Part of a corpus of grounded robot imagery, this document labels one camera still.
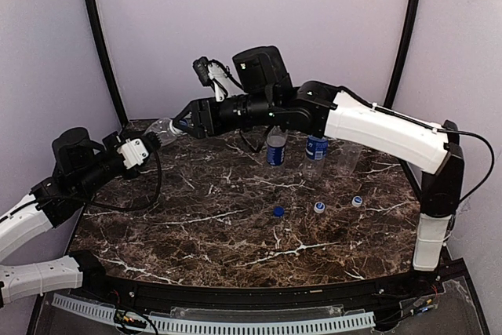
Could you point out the white blue bottle cap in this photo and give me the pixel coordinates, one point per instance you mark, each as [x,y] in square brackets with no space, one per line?
[357,201]

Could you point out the black frame post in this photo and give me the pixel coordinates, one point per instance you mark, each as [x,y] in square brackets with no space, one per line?
[402,52]
[105,61]

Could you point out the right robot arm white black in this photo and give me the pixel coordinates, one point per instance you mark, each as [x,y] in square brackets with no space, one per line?
[262,94]

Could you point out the black front table rail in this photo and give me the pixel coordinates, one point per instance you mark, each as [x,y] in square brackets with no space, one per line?
[379,294]

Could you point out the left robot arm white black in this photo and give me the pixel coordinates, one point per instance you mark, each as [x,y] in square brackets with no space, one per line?
[82,167]

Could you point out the right black frame post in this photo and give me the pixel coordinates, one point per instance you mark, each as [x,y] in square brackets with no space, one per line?
[402,52]

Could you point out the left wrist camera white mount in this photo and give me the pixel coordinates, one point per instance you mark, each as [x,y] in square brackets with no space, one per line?
[134,153]

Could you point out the solid blue bottle cap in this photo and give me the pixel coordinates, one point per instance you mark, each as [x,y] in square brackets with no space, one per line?
[278,211]

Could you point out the pepsi label bottle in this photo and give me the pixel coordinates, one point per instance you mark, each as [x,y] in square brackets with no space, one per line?
[276,146]

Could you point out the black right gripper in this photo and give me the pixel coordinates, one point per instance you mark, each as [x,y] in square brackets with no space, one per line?
[199,118]

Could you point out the clear plastic bottle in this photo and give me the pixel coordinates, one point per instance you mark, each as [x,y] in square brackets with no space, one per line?
[348,158]

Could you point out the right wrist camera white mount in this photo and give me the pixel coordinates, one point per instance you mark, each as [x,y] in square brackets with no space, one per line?
[213,74]

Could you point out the white slotted cable duct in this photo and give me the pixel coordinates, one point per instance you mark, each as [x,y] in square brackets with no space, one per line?
[322,320]

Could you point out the left black frame post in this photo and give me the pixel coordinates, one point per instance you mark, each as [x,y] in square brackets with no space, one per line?
[105,61]

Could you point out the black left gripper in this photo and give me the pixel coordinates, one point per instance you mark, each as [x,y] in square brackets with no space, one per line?
[115,143]

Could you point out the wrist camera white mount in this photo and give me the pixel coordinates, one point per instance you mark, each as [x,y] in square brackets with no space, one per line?
[134,153]
[213,74]

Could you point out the blue label water bottle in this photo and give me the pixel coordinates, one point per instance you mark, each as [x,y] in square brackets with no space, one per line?
[315,155]

